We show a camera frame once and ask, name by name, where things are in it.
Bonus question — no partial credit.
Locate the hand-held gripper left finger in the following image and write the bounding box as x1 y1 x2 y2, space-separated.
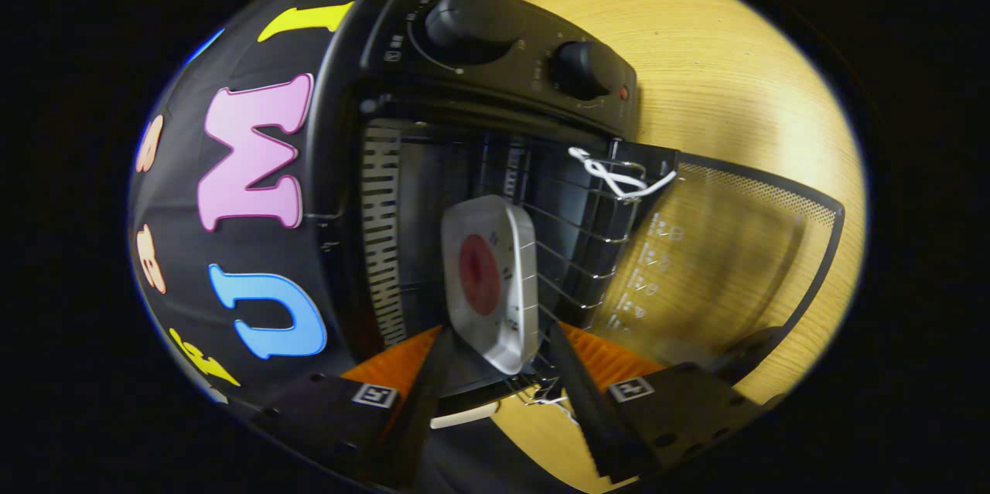
255 324 457 491

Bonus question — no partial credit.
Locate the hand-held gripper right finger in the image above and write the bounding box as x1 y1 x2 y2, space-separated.
546 322 774 483

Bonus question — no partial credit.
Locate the white square plate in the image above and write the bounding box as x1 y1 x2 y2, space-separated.
441 195 540 376

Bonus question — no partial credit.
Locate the round pink food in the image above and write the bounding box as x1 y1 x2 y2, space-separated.
459 234 501 316

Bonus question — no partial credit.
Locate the black toaster oven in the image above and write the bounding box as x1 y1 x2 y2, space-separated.
306 0 845 410

